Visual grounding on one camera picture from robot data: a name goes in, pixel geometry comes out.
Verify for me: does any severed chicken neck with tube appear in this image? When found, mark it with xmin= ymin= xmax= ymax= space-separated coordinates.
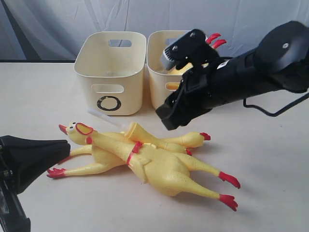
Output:
xmin=87 ymin=108 xmax=160 ymax=146

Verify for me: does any cream bin marked X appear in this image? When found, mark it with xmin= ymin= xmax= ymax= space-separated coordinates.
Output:
xmin=146 ymin=30 xmax=188 ymax=109

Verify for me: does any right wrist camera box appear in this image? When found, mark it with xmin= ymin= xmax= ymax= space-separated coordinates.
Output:
xmin=160 ymin=29 xmax=221 ymax=71

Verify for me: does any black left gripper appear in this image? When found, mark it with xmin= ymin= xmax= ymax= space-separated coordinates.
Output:
xmin=0 ymin=135 xmax=70 ymax=232

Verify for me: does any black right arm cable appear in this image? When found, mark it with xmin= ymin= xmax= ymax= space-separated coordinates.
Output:
xmin=242 ymin=90 xmax=309 ymax=117

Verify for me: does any yellow rubber chicken with head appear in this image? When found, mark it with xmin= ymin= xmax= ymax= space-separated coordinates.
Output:
xmin=58 ymin=122 xmax=240 ymax=211

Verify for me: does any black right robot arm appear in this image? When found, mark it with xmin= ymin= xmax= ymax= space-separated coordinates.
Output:
xmin=156 ymin=21 xmax=309 ymax=131

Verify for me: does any headless yellow rubber chicken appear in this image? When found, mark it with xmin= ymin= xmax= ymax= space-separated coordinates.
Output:
xmin=166 ymin=33 xmax=227 ymax=91

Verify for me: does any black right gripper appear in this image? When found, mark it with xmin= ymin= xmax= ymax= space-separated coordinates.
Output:
xmin=155 ymin=57 xmax=241 ymax=131

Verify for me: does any yellow rubber chicken underneath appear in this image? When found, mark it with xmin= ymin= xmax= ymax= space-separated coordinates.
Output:
xmin=47 ymin=131 xmax=211 ymax=178

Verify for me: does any cream bin marked O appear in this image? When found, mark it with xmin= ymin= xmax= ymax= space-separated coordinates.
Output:
xmin=74 ymin=31 xmax=147 ymax=116

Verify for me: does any white backdrop curtain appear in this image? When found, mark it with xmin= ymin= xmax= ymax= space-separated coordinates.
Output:
xmin=0 ymin=0 xmax=309 ymax=60

